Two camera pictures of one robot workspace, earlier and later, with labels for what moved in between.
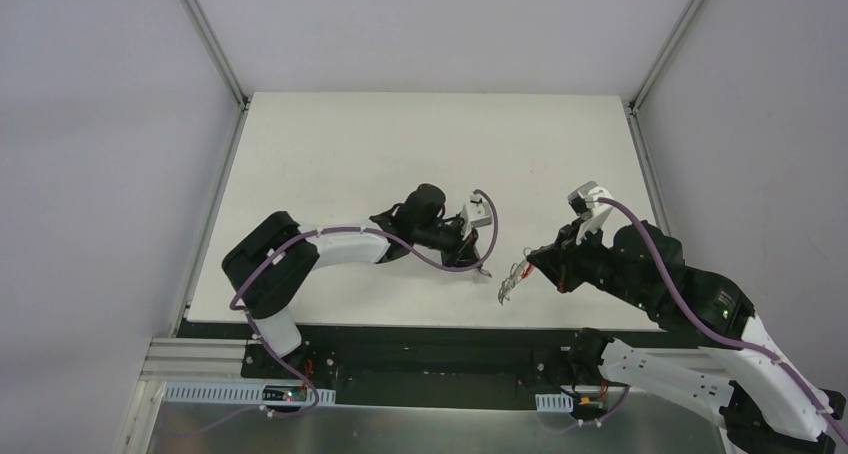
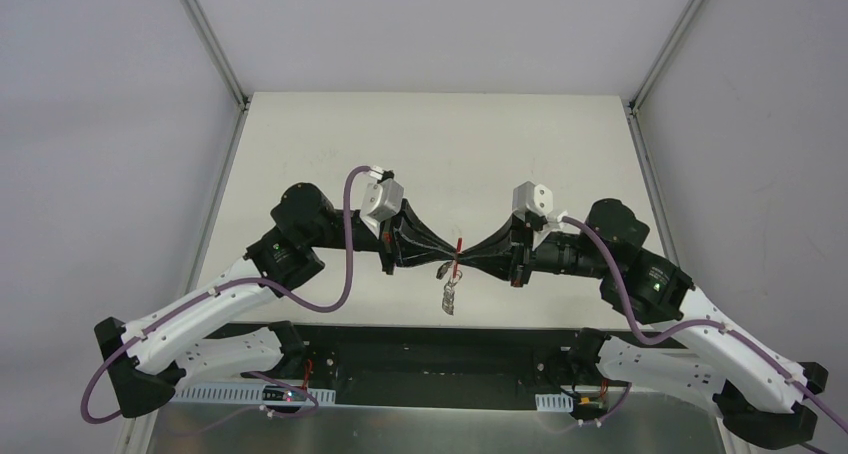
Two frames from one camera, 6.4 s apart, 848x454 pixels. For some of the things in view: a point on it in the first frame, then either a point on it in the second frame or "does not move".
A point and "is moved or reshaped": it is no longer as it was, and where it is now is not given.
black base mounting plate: [426, 363] does not move
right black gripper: [565, 259] -> [519, 255]
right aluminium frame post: [634, 104] does not move
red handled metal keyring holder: [518, 272] is moved or reshaped
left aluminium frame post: [203, 28] does not move
